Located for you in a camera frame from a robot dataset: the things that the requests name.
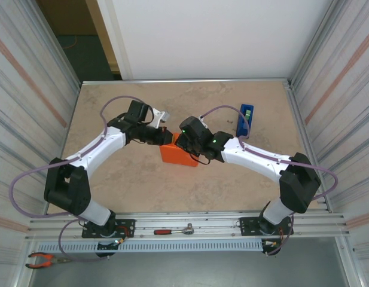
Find white slotted cable duct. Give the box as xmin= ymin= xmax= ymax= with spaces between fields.
xmin=36 ymin=239 xmax=264 ymax=254

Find blue tape dispenser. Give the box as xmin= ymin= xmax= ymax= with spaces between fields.
xmin=236 ymin=103 xmax=255 ymax=140

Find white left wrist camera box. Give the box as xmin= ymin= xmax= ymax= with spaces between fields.
xmin=150 ymin=107 xmax=170 ymax=129

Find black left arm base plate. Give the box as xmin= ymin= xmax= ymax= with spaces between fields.
xmin=81 ymin=218 xmax=136 ymax=239

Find orange floor cable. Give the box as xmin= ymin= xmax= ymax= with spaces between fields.
xmin=62 ymin=34 xmax=77 ymax=51

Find black electronics module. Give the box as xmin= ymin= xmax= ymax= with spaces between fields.
xmin=95 ymin=239 xmax=126 ymax=258
xmin=261 ymin=239 xmax=283 ymax=257

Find tan wooden door jamb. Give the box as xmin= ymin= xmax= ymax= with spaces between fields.
xmin=84 ymin=0 xmax=122 ymax=81

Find orange handled pliers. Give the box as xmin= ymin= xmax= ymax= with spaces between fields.
xmin=25 ymin=252 xmax=68 ymax=269

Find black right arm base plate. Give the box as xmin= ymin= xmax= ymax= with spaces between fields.
xmin=239 ymin=215 xmax=294 ymax=237

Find red handled ratchet wrench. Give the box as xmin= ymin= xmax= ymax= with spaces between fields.
xmin=153 ymin=222 xmax=196 ymax=236

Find orange wrapping paper sheet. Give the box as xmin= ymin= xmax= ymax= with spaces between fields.
xmin=159 ymin=132 xmax=200 ymax=167

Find wide aluminium extrusion rail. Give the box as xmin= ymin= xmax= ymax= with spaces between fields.
xmin=25 ymin=210 xmax=351 ymax=242

